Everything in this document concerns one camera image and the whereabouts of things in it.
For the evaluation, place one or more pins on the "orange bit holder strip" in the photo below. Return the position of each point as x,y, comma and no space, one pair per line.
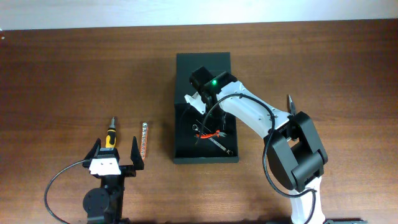
144,136

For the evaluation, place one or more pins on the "yellow black screwdriver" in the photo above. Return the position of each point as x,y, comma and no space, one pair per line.
111,135

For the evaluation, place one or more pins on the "black open gift box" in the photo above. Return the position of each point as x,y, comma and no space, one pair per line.
188,148

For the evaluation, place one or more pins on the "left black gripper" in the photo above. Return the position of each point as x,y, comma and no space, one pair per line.
130,171

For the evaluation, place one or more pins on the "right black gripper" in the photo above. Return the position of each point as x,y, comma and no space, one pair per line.
211,126

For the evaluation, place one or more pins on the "orange black long-nose pliers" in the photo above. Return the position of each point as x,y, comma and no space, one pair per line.
291,106

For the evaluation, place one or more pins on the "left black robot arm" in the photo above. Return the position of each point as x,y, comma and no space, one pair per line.
104,204

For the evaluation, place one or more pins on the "silver ring wrench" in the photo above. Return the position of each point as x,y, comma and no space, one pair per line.
229,152

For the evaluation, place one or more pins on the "small red cutting pliers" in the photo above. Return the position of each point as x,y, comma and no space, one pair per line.
218,133

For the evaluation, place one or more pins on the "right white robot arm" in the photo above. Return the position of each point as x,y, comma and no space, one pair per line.
293,157

